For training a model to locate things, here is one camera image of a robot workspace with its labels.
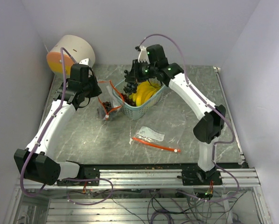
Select red grape bunch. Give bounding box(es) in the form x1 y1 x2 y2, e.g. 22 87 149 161
97 93 135 120

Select light blue plastic basket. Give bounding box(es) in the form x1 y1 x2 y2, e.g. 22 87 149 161
115 80 165 120

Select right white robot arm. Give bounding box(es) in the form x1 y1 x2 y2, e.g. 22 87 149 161
123 44 226 185

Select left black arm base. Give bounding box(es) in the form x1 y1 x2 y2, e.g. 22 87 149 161
56 161 100 186

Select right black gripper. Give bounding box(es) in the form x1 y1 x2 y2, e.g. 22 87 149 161
126 60 157 84

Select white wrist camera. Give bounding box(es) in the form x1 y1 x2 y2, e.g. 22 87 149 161
79 58 93 67
135 45 150 63

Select white cylinder orange lid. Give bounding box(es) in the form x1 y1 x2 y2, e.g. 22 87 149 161
46 35 96 77

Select loose wires below table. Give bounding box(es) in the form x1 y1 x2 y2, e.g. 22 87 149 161
66 179 247 224

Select clear zip bag orange zipper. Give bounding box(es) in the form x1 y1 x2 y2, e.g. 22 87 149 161
97 80 124 121

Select aluminium frame rail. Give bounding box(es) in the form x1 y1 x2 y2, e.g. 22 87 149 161
15 168 261 190

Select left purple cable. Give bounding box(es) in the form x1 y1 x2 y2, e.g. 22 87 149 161
19 47 78 198

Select dark blue grape bunch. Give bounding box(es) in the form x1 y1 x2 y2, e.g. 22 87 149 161
123 82 138 95

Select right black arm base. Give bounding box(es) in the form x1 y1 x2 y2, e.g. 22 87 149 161
177 167 222 186

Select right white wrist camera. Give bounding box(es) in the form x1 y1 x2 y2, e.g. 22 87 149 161
135 45 150 63

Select yellow banana bunch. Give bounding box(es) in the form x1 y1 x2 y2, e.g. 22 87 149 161
129 81 161 106

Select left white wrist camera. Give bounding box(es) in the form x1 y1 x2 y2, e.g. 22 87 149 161
79 58 93 67

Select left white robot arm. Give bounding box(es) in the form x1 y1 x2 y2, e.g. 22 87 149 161
14 63 102 185

